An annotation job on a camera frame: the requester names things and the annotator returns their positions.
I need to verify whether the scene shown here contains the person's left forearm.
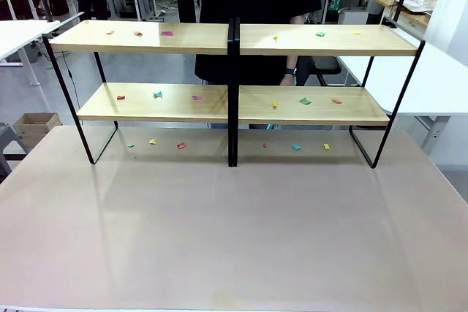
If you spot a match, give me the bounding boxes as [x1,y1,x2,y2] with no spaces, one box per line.
[290,15,307,71]

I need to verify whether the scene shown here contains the wooden two-tier shelf black frame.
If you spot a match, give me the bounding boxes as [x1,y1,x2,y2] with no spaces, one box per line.
[233,15,427,170]
[42,18,235,167]

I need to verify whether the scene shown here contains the wooden workbench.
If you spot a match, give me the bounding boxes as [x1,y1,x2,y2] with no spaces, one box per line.
[373,0,434,39]

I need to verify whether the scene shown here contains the black backpack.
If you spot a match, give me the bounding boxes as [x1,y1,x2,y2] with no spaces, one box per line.
[48,0,70,17]

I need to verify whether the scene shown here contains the open cardboard box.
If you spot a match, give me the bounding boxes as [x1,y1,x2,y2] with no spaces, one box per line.
[12,113,61,149]

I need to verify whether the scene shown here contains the person's left hand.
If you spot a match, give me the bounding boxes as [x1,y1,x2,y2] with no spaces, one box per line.
[279,72,299,88]

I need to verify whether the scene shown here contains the black office chair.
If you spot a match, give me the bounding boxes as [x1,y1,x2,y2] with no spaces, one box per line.
[298,55,344,88]

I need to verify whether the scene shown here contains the grey metal stool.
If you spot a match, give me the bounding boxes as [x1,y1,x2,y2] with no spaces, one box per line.
[0,121,29,183]

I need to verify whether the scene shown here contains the white table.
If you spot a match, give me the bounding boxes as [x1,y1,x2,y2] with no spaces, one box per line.
[0,11,85,88]
[338,39,468,152]

